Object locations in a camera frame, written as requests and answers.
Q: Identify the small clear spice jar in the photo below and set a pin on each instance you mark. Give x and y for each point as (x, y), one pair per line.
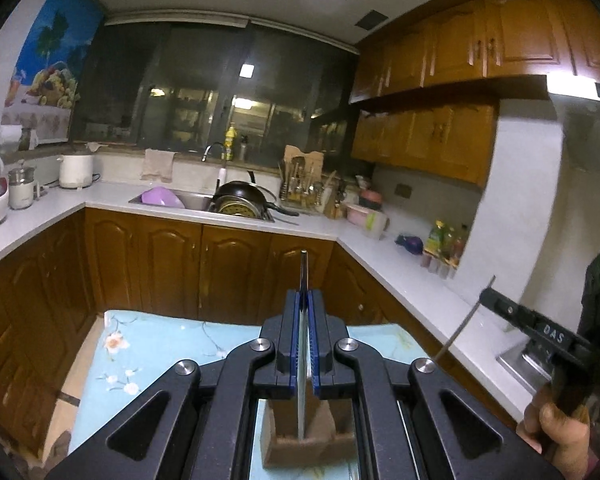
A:
(436, 265)
(426, 261)
(447, 270)

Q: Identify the dark sauce bottle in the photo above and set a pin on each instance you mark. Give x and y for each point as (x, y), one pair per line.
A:
(450, 245)

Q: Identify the dark spray bottle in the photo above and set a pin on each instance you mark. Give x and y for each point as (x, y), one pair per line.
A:
(242, 150)

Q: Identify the beige hanging towel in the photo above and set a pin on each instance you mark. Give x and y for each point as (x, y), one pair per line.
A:
(157, 166)

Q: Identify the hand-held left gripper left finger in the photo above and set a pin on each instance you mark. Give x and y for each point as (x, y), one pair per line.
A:
(296, 345)

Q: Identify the metal steamer basket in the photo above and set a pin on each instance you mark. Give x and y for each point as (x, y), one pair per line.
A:
(237, 208)

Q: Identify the wooden base cabinets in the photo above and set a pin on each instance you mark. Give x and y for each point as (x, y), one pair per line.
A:
(180, 265)

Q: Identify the white paper roll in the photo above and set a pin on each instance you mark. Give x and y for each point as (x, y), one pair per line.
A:
(11, 139)

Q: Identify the wooden knife block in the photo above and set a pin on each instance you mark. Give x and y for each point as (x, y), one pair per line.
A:
(336, 205)

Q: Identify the dark kitchen window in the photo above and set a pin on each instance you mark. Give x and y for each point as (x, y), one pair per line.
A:
(190, 85)

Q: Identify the white electric cooker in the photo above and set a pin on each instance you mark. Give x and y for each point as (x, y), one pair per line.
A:
(76, 172)

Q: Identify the range hood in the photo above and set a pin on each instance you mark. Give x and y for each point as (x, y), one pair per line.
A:
(580, 85)

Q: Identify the metal utensil rack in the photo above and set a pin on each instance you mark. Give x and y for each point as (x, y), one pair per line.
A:
(300, 192)

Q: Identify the tall wooden wall cabinets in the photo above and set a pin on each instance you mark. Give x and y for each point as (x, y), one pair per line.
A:
(510, 30)

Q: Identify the wooden cutting board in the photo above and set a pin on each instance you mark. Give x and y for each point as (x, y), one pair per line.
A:
(312, 157)

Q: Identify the pink lidded container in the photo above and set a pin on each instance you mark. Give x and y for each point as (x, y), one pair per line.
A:
(360, 216)

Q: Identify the red sauce bottle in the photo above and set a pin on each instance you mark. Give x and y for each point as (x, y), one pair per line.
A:
(460, 247)

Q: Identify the blue floral tablecloth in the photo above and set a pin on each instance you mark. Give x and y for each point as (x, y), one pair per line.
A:
(155, 350)

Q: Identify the person's right hand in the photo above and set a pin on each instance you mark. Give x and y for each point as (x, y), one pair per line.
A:
(562, 440)

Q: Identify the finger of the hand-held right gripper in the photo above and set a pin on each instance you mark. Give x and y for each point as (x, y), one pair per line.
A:
(530, 322)

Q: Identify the yellow label bottle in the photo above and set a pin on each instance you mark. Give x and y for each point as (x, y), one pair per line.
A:
(435, 240)

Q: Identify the stainless steel sink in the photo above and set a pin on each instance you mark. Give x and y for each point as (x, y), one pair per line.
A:
(197, 202)

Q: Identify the ceiling vent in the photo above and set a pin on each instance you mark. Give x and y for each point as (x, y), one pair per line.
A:
(371, 20)

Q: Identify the tropical fruit wall poster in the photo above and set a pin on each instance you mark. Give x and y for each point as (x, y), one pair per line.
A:
(55, 50)

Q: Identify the purple plastic basin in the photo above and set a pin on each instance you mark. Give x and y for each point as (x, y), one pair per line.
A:
(162, 197)

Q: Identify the yellow oil bottle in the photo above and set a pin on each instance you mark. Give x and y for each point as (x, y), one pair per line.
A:
(231, 142)

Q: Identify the black wok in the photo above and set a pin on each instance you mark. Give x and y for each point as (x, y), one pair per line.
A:
(242, 191)

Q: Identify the short wooden wall cabinets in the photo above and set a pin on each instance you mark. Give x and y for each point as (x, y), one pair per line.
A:
(430, 140)

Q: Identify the wooden utensil holder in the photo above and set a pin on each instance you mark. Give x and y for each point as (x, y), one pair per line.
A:
(285, 447)

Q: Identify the bamboo chopstick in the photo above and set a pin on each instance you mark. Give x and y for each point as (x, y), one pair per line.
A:
(462, 325)

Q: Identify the chrome kitchen faucet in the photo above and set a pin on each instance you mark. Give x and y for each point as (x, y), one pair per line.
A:
(221, 172)

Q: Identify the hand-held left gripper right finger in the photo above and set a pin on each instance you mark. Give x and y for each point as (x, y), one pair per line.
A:
(314, 345)

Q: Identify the wall socket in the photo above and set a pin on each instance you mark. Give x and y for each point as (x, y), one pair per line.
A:
(404, 191)

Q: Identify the clear plastic pitcher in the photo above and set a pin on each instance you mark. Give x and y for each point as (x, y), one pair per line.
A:
(377, 225)

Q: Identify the blue purple bag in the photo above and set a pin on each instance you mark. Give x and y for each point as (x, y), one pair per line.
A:
(409, 244)

